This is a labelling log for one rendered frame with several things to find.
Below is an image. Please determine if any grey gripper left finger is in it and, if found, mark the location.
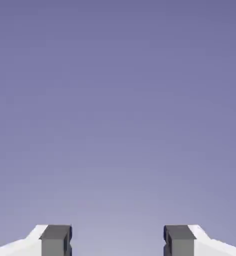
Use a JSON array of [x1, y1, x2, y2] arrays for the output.
[[0, 224, 73, 256]]

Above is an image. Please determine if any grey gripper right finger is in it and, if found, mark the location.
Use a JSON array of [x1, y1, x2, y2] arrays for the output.
[[163, 224, 236, 256]]

